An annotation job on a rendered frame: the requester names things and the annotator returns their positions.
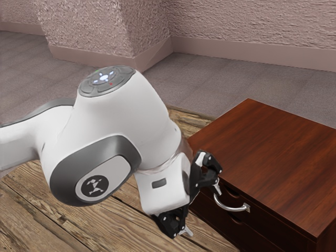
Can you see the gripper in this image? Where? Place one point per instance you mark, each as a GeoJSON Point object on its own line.
{"type": "Point", "coordinates": [195, 181]}

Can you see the brown wooden drawer cabinet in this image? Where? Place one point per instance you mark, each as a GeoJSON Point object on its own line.
{"type": "Point", "coordinates": [267, 157]}

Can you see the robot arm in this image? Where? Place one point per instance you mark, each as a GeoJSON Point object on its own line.
{"type": "Point", "coordinates": [110, 118]}

